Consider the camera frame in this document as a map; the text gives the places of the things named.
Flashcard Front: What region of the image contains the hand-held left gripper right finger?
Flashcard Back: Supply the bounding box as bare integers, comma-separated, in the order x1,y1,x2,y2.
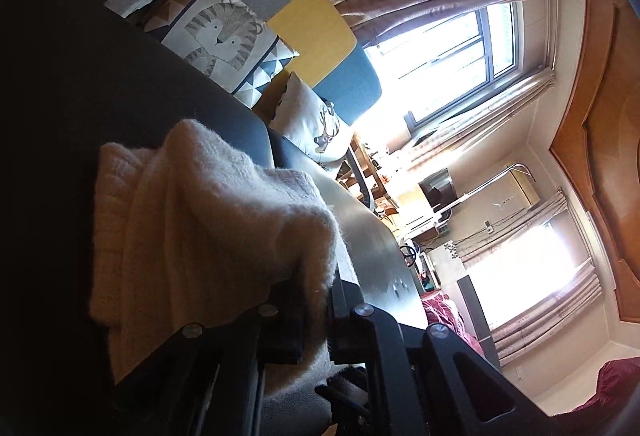
327,273,551,436

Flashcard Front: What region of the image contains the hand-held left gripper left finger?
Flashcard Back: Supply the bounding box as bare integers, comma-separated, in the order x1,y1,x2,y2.
112,280,307,436

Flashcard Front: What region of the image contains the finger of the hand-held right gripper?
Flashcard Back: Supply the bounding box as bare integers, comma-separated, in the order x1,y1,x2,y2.
314,367,373,436

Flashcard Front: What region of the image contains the cream knit sweater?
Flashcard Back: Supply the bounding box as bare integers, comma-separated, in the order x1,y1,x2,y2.
89,118,342,409

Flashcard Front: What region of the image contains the dark red quilt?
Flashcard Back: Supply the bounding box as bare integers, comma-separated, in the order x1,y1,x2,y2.
421,292,483,359

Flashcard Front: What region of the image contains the white flower print box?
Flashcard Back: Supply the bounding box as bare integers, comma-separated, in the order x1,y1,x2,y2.
429,240,468,289

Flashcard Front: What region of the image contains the tall black speaker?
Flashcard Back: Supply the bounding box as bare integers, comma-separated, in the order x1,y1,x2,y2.
457,277,502,369

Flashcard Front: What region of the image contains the wooden desk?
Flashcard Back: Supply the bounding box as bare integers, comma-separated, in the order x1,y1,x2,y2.
336,136,401,219

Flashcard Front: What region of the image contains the dark monitor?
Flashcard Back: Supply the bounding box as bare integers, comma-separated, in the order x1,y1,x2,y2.
419,168,455,214

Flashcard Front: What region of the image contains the bright side window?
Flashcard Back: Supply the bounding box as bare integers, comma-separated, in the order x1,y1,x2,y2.
467,221,586,327

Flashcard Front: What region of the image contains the deer print pillow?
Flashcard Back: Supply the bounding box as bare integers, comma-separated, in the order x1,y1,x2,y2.
270,71,357,174

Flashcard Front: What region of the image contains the wooden cabinet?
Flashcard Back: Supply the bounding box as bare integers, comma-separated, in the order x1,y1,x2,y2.
500,163,543,212

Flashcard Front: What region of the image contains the dark red beanbag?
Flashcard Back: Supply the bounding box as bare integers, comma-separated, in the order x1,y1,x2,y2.
572,358,640,417

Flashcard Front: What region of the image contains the tiger print pillow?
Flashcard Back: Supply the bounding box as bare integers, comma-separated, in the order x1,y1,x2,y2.
142,0,301,109

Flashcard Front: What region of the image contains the grey yellow blue sofa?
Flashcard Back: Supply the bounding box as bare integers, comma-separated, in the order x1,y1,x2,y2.
102,0,385,212

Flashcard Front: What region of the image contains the black leather pad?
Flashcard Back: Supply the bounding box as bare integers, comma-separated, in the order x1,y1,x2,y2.
0,0,428,436

